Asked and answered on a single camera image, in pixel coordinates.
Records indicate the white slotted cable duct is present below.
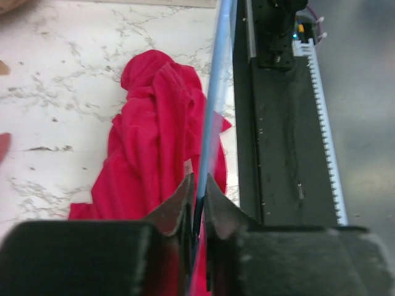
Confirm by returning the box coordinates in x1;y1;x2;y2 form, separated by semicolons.
293;39;348;226

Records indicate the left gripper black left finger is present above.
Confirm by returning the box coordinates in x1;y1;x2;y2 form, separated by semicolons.
1;174;194;295

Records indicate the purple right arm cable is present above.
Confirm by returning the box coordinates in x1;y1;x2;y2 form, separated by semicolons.
296;4;326;47

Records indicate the light blue wire hanger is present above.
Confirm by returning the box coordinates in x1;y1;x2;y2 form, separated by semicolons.
189;0;239;296

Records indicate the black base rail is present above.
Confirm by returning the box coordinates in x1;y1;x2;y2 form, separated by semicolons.
233;1;339;226

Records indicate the magenta t shirt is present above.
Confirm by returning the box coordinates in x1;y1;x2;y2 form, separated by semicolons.
68;49;232;296

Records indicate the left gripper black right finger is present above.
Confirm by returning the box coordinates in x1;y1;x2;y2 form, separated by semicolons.
204;176;394;295

